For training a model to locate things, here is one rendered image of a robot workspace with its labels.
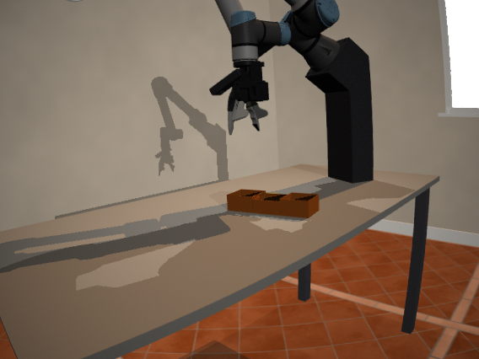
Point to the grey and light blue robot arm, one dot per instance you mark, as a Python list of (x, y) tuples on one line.
[(303, 34)]

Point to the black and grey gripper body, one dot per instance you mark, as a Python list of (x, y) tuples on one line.
[(258, 87)]

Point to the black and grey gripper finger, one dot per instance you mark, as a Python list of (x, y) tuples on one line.
[(255, 113), (236, 110)]

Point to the orange rack of bins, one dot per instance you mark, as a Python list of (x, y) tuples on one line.
[(258, 201)]

